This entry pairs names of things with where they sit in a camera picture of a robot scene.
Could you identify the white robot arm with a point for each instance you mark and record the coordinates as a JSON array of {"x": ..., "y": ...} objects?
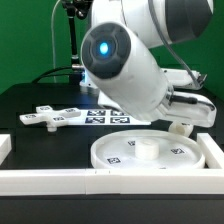
[{"x": 116, "y": 55}]

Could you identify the white fence left rail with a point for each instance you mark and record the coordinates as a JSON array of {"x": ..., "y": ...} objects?
[{"x": 5, "y": 146}]

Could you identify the black camera stand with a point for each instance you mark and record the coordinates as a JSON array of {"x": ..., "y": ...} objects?
[{"x": 75, "y": 9}]

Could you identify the white cross-shaped table base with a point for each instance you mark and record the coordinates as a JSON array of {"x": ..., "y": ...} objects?
[{"x": 52, "y": 118}]

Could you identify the white fence right rail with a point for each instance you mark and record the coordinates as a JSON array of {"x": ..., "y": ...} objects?
[{"x": 214, "y": 156}]

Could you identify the white marker sheet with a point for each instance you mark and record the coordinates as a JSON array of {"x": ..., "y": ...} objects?
[{"x": 104, "y": 117}]

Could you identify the white fence rail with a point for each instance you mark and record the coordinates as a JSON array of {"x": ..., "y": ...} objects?
[
  {"x": 214, "y": 156},
  {"x": 5, "y": 146},
  {"x": 91, "y": 181}
]

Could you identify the white round table top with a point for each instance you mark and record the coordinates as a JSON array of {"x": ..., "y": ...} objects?
[{"x": 146, "y": 149}]

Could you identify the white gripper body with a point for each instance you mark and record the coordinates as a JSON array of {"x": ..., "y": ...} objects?
[{"x": 180, "y": 107}]

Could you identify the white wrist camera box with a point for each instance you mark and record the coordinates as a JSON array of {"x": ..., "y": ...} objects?
[{"x": 180, "y": 79}]

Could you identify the white fence front rail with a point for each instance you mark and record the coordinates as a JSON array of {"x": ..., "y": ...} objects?
[{"x": 91, "y": 181}]

